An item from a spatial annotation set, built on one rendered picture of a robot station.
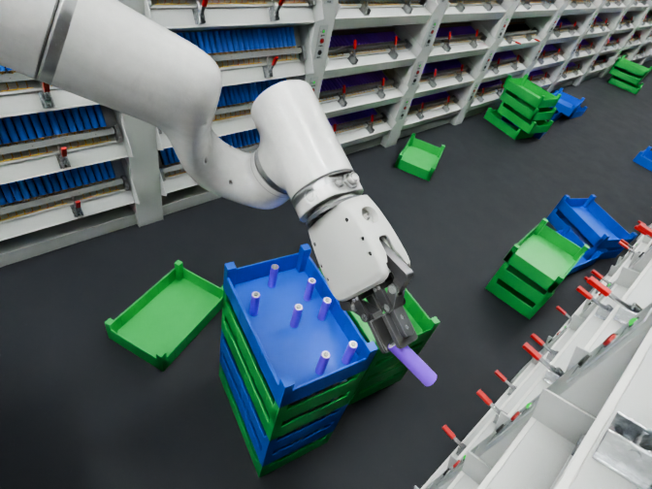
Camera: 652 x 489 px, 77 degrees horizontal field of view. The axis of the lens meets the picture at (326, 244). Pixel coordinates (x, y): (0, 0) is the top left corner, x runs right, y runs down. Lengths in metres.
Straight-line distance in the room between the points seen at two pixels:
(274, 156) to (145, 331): 0.96
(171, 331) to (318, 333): 0.59
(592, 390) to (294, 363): 0.52
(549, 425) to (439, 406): 0.84
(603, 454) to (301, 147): 0.37
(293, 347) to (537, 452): 0.49
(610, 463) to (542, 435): 0.25
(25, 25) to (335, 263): 0.34
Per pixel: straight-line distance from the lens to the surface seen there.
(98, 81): 0.42
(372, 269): 0.44
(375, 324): 0.48
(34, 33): 0.41
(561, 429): 0.57
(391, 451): 1.28
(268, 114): 0.51
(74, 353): 1.38
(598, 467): 0.32
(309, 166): 0.47
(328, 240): 0.47
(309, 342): 0.88
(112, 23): 0.42
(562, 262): 1.89
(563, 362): 0.95
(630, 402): 0.37
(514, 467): 0.53
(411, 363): 0.48
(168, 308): 1.41
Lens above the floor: 1.14
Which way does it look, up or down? 43 degrees down
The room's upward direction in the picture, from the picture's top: 16 degrees clockwise
